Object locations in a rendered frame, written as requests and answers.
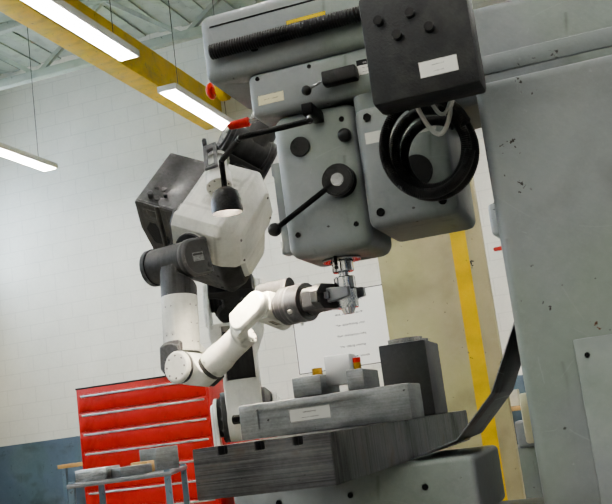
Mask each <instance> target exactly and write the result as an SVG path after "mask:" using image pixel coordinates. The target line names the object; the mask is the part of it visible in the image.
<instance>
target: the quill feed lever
mask: <svg viewBox="0 0 612 504"><path fill-rule="evenodd" d="M356 183H357V178H356V175H355V173H354V171H353V170H352V169H351V168H349V167H348V166H347V165H345V164H341V163H337V164H333V165H331V166H329V167H328V168H327V169H326V170H325V172H324V173H323V176H322V185H323V188H322V189H321V190H320V191H318V192H317V193H316V194H315V195H313V196H312V197H311V198H310V199H308V200H307V201H306V202H305V203H303V204H302V205H301V206H300V207H298V208H297V209H296V210H294V211H293V212H292V213H291V214H289V215H288V216H287V217H286V218H284V219H283V220H282V221H281V222H279V223H271V224H270V225H269V226H268V233H269V235H270V236H273V237H277V236H279V235H280V234H281V231H282V227H283V226H285V225H286V224H287V223H288V222H290V221H291V220H292V219H293V218H295V217H296V216H297V215H299V214H300V213H301V212H302V211H304V210H305V209H306V208H307V207H309V206H310V205H311V204H312V203H314V202H315V201H316V200H318V199H319V198H320V197H321V196H323V195H324V194H325V193H326V192H327V193H328V194H330V195H331V196H333V197H336V198H344V197H347V196H349V195H350V194H351V193H352V192H353V191H354V189H355V187H356Z"/></svg>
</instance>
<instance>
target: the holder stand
mask: <svg viewBox="0 0 612 504"><path fill-rule="evenodd" d="M379 354H380V361H381V368H382V375H383V383H384V386H387V385H394V384H401V383H419V384H420V388H421V394H422V401H423V408H424V416H427V415H434V414H440V413H446V412H448V409H447V402H446V396H445V389H444V383H443V376H442V370H441V363H440V357H439V350H438V344H437V343H434V342H431V341H428V338H422V336H412V337H404V338H397V339H392V340H388V345H383V346H379Z"/></svg>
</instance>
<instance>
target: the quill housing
mask: <svg viewBox="0 0 612 504"><path fill-rule="evenodd" d="M320 110H321V111H322V112H323V116H324V122H321V123H317V124H314V123H312V124H306V125H303V126H300V127H299V126H298V127H295V128H291V129H286V130H283V131H278V132H275V135H276V143H277V151H278V158H279V166H280V174H281V182H282V190H283V197H284V205H285V213H286V217H287V216H288V215H289V214H291V213H292V212H293V211H294V210H296V209H297V208H298V207H300V206H301V205H302V204H303V203H305V202H306V201H307V200H308V199H310V198H311V197H312V196H313V195H315V194H316V193H317V192H318V191H320V190H321V189H322V188H323V185H322V176H323V173H324V172H325V170H326V169H327V168H328V167H329V166H331V165H333V164H337V163H341V164H345V165H347V166H348V167H349V168H351V169H352V170H353V171H354V173H355V175H356V178H357V183H356V187H355V189H354V191H353V192H352V193H351V194H350V195H349V196H347V197H344V198H336V197H333V196H331V195H330V194H328V193H327V192H326V193H325V194H324V195H323V196H321V197H320V198H319V199H318V200H316V201H315V202H314V203H312V204H311V205H310V206H309V207H307V208H306V209H305V210H304V211H302V212H301V213H300V214H299V215H297V216H296V217H295V218H293V219H292V220H291V221H290V222H288V223H287V228H288V236H289V244H290V250H291V253H292V254H293V256H294V257H296V258H297V259H299V260H302V261H305V262H308V263H311V264H313V265H316V266H319V267H328V266H332V265H324V264H323V263H322V261H323V260H324V259H327V258H331V257H333V256H342V255H360V256H361V259H360V260H358V261H361V260H367V259H372V258H378V257H383V256H385V255H387V254H388V253H389V252H390V250H391V247H392V242H391V237H390V236H388V235H386V234H384V233H383V232H381V231H379V230H377V229H376V228H374V227H373V226H372V225H371V223H370V218H369V211H368V204H367V197H366V190H365V183H364V176H363V170H362V163H361V156H360V149H359V142H358V135H357V128H356V121H355V117H356V113H355V107H353V106H352V105H348V104H341V105H337V106H333V107H329V108H324V109H320ZM305 118H306V117H305V116H304V115H303V114H298V115H294V116H290V117H285V118H283V119H281V120H280V121H278V123H277V124H276V125H281V124H285V123H288V122H289V123H290V122H293V121H298V120H301V119H305ZM306 119H307V118H306ZM342 128H347V129H349V130H350V131H351V135H352V136H351V139H350V140H349V141H347V142H341V141H340V140H339V139H338V136H337V134H338V131H339V130H340V129H342Z"/></svg>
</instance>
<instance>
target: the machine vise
mask: <svg viewBox="0 0 612 504"><path fill-rule="evenodd" d="M346 376H347V383H348V390H350V391H344V392H336V393H329V394H322V395H315V396H308V397H300V398H293V399H286V400H279V401H272V402H264V403H257V404H250V405H243V406H239V416H240V425H241V434H242V440H243V441H247V440H255V439H262V438H270V437H278V436H286V435H293V434H301V433H309V432H317V431H324V430H332V429H340V428H347V427H355V426H363V425H371V424H378V423H386V422H394V421H401V420H409V419H415V418H421V417H424V408H423V401H422V394H421V388H420V384H419V383H401V384H394V385H387V386H380V382H379V375H378V370H376V369H365V368H359V369H352V370H347V371H346Z"/></svg>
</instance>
